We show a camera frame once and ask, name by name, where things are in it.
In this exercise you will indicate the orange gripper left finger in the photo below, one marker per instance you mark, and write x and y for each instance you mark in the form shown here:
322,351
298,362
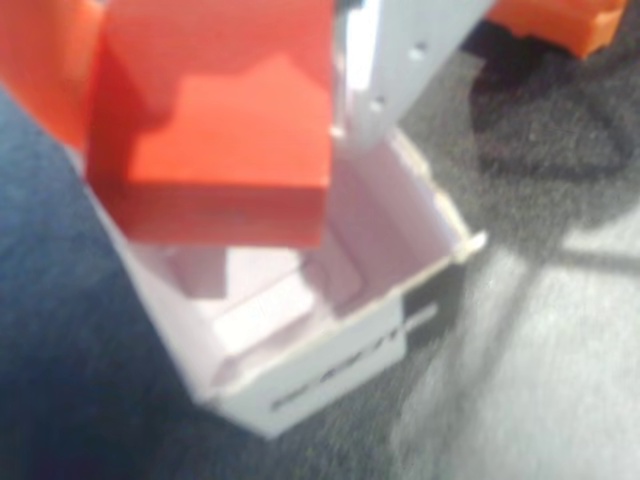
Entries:
45,50

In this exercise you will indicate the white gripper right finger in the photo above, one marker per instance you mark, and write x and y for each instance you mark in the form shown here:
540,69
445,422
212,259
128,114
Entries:
400,50

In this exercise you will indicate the red cube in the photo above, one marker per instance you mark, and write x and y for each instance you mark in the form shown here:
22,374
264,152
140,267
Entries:
225,125

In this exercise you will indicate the orange and white robot arm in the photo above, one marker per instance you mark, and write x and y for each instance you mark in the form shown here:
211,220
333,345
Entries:
550,20

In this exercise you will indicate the white cardboard box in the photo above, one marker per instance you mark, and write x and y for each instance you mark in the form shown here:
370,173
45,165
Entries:
325,360

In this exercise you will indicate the black table mat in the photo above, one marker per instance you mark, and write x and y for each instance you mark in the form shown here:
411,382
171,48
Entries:
550,375

